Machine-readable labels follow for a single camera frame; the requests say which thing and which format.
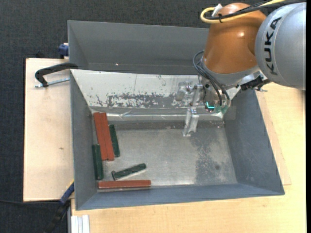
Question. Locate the red-brown flat block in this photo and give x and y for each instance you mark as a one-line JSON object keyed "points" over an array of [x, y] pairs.
{"points": [[124, 184], [99, 135], [108, 139]]}

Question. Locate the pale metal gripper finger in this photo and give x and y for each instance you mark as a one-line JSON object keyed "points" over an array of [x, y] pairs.
{"points": [[187, 124], [194, 122]]}

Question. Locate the grey metal bin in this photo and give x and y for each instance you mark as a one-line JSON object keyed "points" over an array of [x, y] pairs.
{"points": [[158, 154]]}

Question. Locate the black cylinder on white bracket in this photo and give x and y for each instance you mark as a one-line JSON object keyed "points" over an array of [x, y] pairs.
{"points": [[252, 83]]}

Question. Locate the dark green flat block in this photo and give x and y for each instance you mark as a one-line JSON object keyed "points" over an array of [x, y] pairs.
{"points": [[128, 171], [97, 162], [114, 141]]}

